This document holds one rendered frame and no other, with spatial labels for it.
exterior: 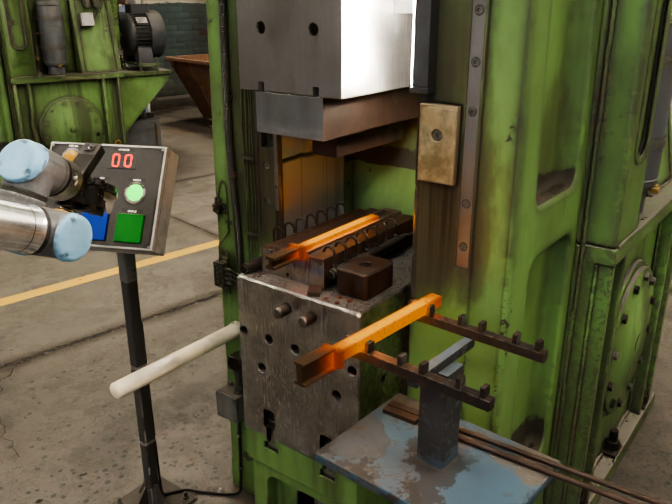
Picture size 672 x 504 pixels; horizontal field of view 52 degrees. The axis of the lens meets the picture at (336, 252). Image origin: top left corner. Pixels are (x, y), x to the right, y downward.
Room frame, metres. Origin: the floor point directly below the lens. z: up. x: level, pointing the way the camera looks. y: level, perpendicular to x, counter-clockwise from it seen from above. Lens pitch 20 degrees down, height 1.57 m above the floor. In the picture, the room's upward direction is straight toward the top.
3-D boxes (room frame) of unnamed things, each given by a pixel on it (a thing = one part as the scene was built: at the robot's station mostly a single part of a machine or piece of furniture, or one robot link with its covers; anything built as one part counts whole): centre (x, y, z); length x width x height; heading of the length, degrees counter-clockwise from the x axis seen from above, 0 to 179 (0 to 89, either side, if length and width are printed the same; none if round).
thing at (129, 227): (1.70, 0.53, 1.01); 0.07 x 0.05 x 0.07; 78
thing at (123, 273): (1.84, 0.60, 0.54); 0.04 x 0.04 x 1.08; 53
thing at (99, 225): (1.72, 0.63, 1.01); 0.07 x 0.05 x 0.07; 78
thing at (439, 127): (1.48, -0.22, 1.27); 0.09 x 0.02 x 0.17; 53
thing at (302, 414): (1.71, -0.07, 0.69); 0.56 x 0.38 x 0.45; 143
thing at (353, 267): (1.51, -0.07, 0.95); 0.12 x 0.08 x 0.06; 143
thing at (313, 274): (1.74, -0.02, 0.96); 0.42 x 0.20 x 0.09; 143
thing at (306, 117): (1.74, -0.02, 1.32); 0.42 x 0.20 x 0.10; 143
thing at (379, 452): (1.16, -0.20, 0.69); 0.40 x 0.30 x 0.02; 50
